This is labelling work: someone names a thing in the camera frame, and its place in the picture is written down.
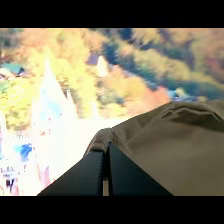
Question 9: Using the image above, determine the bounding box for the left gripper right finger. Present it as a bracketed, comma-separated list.
[106, 142, 173, 197]

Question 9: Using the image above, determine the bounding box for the brown T-shirt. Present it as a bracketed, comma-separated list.
[83, 99, 224, 197]

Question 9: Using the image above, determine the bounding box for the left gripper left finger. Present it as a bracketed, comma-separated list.
[37, 150, 105, 197]

